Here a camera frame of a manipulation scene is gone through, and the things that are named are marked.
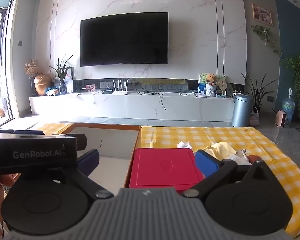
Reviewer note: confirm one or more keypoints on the white cardboard box orange rim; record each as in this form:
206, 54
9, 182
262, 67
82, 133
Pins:
110, 152

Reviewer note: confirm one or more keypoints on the white router with antennas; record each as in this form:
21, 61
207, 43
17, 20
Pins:
120, 92

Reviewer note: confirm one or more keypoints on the wall outlet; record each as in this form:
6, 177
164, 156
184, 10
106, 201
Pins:
270, 99

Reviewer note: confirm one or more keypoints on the green plant in glass vase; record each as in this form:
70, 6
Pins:
62, 88

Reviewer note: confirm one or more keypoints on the red box lid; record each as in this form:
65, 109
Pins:
162, 167

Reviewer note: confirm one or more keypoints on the black picture frame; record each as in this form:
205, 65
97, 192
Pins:
71, 77

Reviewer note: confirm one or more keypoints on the yellow checkered tablecloth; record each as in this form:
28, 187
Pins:
277, 142

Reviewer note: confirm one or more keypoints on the crumpled white tissue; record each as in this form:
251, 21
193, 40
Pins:
185, 145

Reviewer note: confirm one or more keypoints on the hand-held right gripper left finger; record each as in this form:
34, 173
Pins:
89, 160

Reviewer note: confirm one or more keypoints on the pink photo card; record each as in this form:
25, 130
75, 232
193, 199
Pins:
90, 87

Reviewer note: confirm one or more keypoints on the pink space heater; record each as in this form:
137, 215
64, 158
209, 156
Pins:
281, 118

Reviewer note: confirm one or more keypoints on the woven basket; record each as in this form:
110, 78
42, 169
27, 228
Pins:
255, 118

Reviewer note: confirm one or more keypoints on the black flat television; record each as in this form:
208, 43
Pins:
124, 40

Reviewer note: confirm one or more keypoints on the dried flower bouquet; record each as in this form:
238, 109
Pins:
31, 67

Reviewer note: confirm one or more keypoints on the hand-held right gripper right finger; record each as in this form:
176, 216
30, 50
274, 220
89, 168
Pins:
207, 163

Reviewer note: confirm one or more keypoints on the framed wall picture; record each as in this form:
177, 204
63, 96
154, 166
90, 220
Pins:
262, 14

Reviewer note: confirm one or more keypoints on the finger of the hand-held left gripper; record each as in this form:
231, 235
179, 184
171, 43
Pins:
40, 132

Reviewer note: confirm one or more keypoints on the hanging vine plant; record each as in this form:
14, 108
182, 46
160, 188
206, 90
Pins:
263, 33

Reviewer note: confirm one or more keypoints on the blue water jug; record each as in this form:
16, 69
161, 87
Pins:
288, 107

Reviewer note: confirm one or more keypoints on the snake plant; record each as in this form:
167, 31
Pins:
258, 92

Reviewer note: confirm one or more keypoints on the green blue painting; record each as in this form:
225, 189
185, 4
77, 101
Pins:
202, 80

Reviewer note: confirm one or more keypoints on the silver trash can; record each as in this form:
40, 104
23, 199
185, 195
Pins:
242, 111

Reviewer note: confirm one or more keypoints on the blue plastic bag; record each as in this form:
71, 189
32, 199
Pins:
51, 91

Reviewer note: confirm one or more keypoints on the round decorative fan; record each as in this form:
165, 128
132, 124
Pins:
222, 85

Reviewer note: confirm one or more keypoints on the brown teddy bear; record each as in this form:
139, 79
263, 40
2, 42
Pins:
211, 78

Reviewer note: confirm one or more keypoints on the yellow cloth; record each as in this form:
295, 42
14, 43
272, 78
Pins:
221, 148

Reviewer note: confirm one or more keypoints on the black set-top box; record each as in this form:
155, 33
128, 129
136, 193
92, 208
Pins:
108, 91

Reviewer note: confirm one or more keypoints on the white marble television console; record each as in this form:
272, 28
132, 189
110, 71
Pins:
130, 106

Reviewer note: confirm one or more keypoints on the sliding glass door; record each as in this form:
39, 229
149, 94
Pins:
0, 55

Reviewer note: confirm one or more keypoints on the leafy potted plant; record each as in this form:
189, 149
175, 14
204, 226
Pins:
298, 67

